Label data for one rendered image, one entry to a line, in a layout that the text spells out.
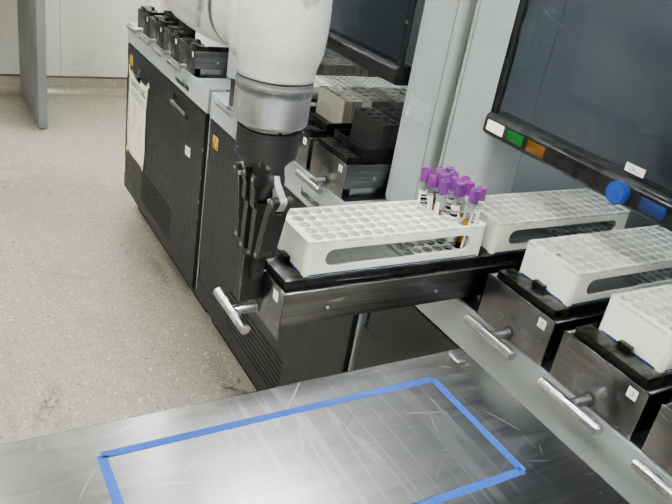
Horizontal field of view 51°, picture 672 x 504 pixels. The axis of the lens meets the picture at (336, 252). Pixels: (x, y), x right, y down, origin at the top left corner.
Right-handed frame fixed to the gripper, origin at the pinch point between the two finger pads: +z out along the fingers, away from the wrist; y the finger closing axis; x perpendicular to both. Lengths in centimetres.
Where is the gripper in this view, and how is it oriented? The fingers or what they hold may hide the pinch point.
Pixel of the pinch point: (250, 274)
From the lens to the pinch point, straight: 93.7
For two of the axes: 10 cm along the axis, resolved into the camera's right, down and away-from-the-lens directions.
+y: -4.8, -4.6, 7.5
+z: -1.6, 8.8, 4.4
